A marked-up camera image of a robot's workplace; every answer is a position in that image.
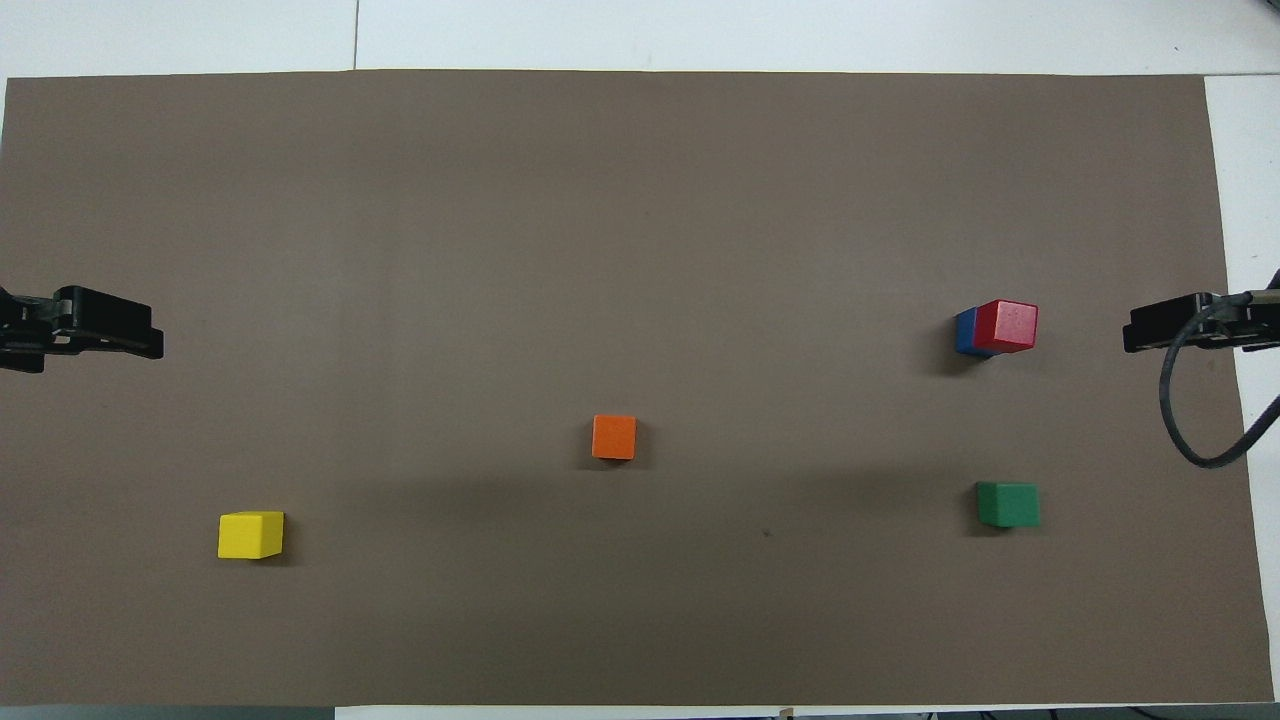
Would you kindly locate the yellow cube block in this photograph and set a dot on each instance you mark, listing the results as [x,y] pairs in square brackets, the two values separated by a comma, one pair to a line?
[250,535]

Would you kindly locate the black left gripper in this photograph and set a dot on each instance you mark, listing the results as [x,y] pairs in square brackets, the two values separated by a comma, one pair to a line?
[25,335]

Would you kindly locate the blue cube block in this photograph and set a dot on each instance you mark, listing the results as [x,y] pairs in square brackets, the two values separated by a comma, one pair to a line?
[964,332]

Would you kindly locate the brown table mat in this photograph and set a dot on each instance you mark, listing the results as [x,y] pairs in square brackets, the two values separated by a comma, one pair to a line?
[600,250]

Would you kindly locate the orange cube block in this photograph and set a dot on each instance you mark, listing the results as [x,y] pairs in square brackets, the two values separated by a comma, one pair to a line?
[614,437]

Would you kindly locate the green cube block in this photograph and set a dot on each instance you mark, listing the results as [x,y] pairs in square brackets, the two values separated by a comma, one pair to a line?
[1008,504]

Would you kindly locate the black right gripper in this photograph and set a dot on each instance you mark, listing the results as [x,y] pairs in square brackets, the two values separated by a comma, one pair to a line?
[1255,325]

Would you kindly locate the red cube block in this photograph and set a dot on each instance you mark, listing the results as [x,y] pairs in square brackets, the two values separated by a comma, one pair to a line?
[1010,325]

